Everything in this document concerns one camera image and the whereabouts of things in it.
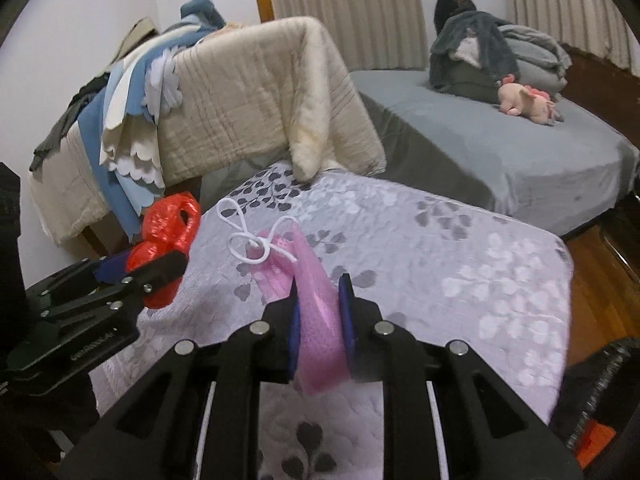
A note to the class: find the beige folded cloth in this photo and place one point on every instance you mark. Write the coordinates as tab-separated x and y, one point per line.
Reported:
137	35

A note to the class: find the tan crumpled cloth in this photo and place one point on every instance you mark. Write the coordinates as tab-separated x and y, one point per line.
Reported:
230	29

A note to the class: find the dark grey clothes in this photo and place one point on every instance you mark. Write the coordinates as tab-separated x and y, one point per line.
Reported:
60	130

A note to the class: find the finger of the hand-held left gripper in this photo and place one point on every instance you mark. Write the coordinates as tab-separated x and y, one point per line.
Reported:
110	268
165	270

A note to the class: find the dark hanging coat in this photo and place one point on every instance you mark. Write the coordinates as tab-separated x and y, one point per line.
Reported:
452	7

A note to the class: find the blue felt cloth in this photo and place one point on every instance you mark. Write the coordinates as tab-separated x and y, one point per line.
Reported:
95	130

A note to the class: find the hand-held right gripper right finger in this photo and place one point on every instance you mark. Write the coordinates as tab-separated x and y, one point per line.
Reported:
347	332

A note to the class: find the beige quilt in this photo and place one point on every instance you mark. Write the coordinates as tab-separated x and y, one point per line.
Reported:
240	90

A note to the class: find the bed with grey sheet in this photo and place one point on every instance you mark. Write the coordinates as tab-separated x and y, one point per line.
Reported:
475	150

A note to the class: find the bin with black bag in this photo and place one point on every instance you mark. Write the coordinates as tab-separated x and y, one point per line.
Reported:
600	375

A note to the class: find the wooden table leg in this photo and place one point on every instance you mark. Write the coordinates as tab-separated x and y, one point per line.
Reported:
95	237

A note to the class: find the grey floral quilt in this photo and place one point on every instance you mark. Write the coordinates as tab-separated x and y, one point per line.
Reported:
450	270

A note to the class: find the pink face mask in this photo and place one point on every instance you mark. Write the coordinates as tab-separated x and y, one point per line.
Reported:
312	280

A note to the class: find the dark wooden headboard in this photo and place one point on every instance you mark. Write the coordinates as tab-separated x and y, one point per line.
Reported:
600	85

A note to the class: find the wide beige curtain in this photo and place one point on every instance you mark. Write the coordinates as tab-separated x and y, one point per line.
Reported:
345	10

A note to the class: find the white scalloped cloth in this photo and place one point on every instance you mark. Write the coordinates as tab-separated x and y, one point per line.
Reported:
125	125

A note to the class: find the pink plush toy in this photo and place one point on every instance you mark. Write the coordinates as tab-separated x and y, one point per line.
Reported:
525	100

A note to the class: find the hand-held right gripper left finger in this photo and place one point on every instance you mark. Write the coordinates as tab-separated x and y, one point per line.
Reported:
295	337

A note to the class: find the dark grey fleece blanket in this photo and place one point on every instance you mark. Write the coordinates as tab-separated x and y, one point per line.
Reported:
470	30

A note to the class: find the red plastic bag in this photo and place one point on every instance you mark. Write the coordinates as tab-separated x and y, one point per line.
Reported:
165	220

